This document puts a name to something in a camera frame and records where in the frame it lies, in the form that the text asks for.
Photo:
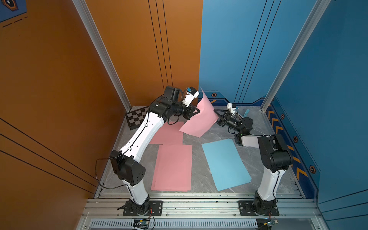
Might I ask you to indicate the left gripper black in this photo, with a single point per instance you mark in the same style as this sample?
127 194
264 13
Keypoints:
190 112

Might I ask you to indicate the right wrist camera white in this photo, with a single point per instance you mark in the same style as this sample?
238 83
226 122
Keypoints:
231 107

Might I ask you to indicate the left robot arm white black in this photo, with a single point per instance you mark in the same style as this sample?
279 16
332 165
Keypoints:
126 161

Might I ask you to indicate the left aluminium corner post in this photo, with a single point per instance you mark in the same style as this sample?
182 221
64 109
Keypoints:
93 32

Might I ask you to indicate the aluminium rail frame front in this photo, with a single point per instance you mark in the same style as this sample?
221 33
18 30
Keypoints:
201 211

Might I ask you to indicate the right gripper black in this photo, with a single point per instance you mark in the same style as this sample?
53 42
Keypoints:
228 120

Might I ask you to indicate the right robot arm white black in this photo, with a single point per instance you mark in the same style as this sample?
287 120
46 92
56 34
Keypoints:
275 158

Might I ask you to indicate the green circuit board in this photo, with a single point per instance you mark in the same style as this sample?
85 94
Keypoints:
141 224
267 225

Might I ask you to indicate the left green circuit board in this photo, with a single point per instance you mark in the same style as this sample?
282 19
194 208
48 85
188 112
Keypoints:
141 224

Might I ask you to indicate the right green circuit board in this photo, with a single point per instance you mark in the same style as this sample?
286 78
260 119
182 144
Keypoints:
267 225

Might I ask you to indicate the right aluminium corner post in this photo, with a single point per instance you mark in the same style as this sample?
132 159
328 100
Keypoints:
309 26

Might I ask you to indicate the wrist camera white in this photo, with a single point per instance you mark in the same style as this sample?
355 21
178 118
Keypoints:
231 107
190 94

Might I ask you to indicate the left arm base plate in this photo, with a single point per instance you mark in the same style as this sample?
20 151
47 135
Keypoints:
153 207

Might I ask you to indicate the light blue paper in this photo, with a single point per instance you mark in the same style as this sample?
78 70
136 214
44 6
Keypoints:
225 164

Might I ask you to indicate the black white checkerboard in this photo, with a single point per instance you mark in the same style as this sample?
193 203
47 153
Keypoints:
136 117

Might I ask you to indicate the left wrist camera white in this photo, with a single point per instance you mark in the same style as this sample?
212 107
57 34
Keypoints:
190 94

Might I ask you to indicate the aluminium corner post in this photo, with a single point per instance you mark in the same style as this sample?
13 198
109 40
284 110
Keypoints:
309 26
93 32

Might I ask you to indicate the pink paper small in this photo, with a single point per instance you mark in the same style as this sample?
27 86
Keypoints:
200 123

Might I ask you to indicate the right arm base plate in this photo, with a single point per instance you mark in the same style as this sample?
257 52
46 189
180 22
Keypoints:
258 208

